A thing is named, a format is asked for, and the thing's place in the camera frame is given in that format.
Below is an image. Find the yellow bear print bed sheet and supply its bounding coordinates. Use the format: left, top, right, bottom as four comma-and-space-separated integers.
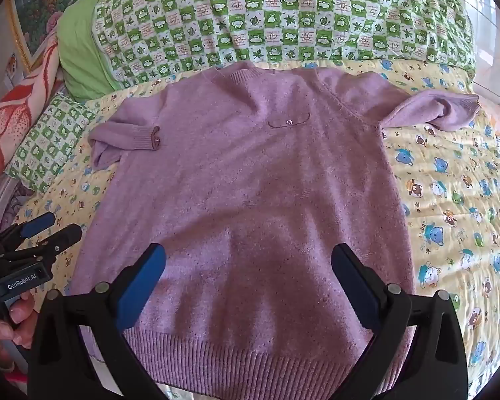
17, 58, 500, 400

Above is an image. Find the person's left hand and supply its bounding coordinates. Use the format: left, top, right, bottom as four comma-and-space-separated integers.
0, 289, 40, 367

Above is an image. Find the red floral blanket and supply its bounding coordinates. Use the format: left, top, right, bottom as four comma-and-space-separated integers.
0, 29, 65, 194

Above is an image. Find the purple striped cloth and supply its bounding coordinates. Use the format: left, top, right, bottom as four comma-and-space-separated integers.
0, 175, 32, 234

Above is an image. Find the lime green cloth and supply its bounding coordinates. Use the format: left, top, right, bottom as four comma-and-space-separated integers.
57, 0, 123, 103

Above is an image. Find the purple knit sweater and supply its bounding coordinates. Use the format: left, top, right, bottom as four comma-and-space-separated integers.
69, 60, 480, 390

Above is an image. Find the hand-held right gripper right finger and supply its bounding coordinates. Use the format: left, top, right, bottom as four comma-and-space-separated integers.
331, 242, 469, 400

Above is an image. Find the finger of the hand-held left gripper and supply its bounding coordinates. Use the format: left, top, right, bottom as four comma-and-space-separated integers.
6, 224, 83, 261
0, 212, 57, 243

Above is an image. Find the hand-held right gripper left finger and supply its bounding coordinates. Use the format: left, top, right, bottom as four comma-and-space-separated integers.
27, 242, 167, 400

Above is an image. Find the green checkered quilt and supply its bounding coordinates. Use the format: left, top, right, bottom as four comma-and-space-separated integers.
94, 0, 478, 86

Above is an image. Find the green checkered pillow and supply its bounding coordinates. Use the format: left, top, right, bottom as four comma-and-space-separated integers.
14, 94, 98, 194

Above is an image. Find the framed landscape picture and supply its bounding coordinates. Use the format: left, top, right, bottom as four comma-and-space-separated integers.
6, 0, 105, 71

